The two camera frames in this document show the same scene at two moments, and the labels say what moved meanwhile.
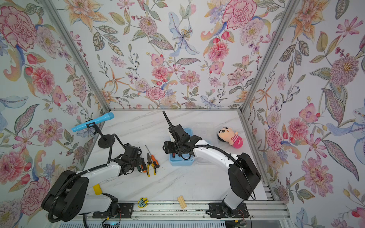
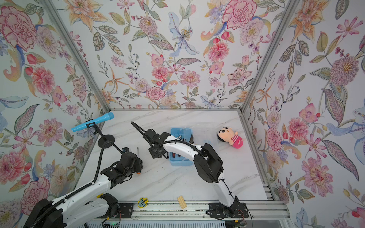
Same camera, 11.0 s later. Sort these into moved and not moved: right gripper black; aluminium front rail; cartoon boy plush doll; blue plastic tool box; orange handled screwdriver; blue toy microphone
Moved: orange handled screwdriver; right gripper black
Not moved: aluminium front rail; blue plastic tool box; cartoon boy plush doll; blue toy microphone
